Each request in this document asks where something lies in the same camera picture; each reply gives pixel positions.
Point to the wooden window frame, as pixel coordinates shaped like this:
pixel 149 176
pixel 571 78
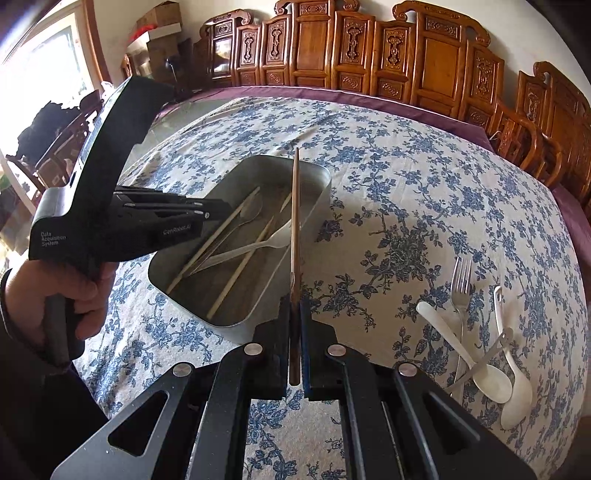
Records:
pixel 94 37

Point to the metal fork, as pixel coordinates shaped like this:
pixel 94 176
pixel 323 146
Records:
pixel 462 281

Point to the dark carved wooden chair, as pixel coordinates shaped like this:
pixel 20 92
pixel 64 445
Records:
pixel 64 147

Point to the white cardboard box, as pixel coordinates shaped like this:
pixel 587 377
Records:
pixel 161 34

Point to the rectangular metal tin box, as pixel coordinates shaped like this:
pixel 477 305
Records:
pixel 318 207

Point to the red artificial flowers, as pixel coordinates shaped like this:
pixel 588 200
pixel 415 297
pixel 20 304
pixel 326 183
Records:
pixel 142 32

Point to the wooden chopstick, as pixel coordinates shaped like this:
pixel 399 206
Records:
pixel 295 230
pixel 285 203
pixel 231 286
pixel 212 240

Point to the white plastic spoon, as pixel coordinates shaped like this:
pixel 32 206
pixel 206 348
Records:
pixel 494 385

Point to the person's left hand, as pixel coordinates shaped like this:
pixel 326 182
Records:
pixel 92 295

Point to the black bag pile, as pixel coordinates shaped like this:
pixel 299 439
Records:
pixel 44 127

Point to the purple armchair cushion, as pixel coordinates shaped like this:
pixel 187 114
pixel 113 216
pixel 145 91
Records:
pixel 577 207

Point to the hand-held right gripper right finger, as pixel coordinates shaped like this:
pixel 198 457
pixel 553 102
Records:
pixel 307 350

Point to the white ceramic spoon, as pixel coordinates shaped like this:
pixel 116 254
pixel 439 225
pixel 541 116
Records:
pixel 517 406

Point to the person's left forearm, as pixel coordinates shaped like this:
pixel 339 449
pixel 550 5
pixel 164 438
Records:
pixel 37 415

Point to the white plastic bag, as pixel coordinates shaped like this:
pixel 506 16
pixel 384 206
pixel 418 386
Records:
pixel 107 86

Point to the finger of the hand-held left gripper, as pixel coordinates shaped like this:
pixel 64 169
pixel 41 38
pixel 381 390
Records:
pixel 161 196
pixel 184 213

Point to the carved wooden armchair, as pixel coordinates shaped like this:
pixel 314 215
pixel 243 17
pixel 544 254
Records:
pixel 558 120

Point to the white plastic fork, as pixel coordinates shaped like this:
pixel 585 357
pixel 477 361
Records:
pixel 272 241

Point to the long purple bench cushion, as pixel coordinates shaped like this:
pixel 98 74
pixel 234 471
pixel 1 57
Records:
pixel 369 99

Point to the carved wooden sofa bench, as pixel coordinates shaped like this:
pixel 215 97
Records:
pixel 314 46

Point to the blue floral tablecloth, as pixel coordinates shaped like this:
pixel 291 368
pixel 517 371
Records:
pixel 415 184

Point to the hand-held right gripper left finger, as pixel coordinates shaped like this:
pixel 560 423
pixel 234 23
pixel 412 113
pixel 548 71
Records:
pixel 277 350

